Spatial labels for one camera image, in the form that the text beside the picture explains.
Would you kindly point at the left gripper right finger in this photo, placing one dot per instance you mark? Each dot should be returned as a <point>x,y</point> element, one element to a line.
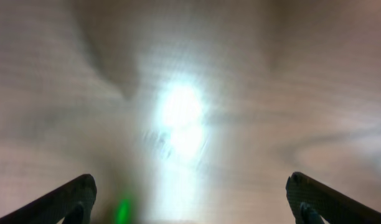
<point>313,202</point>

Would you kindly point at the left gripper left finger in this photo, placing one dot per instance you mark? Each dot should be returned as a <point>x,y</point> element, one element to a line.
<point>70,203</point>

